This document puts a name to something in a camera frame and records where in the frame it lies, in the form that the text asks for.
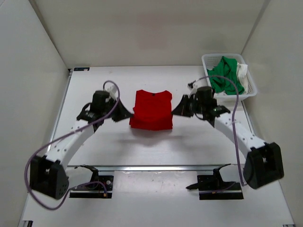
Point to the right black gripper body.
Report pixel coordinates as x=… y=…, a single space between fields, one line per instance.
x=199 y=110

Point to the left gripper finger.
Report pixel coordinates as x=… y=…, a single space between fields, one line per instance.
x=120 y=109
x=121 y=115

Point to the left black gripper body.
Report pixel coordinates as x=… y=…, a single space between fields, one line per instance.
x=114 y=112

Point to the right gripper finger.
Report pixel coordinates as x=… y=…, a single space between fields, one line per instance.
x=182 y=111
x=186 y=102

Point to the red t-shirt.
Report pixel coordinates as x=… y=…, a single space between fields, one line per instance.
x=152 y=111

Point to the green t-shirt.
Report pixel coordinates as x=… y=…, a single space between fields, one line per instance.
x=213 y=74

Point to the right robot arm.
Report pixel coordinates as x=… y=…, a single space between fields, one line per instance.
x=263 y=163

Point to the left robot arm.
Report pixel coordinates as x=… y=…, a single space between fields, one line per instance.
x=49 y=175

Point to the blue label sticker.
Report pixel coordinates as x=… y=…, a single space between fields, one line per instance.
x=81 y=69

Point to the white plastic basket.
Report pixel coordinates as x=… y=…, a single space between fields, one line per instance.
x=211 y=60

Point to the white t-shirt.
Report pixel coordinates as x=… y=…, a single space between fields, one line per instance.
x=237 y=74

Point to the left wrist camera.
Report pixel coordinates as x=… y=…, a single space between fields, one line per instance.
x=100 y=99

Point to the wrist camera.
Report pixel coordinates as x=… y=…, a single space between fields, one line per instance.
x=204 y=96
x=100 y=99

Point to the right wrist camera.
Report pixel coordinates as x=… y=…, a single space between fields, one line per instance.
x=204 y=96

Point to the aluminium rail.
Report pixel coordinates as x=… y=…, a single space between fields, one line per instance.
x=160 y=168

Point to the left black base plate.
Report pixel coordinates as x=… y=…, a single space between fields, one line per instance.
x=96 y=191

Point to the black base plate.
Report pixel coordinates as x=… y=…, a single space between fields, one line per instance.
x=213 y=187
x=96 y=191

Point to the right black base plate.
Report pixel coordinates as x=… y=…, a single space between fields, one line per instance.
x=213 y=187

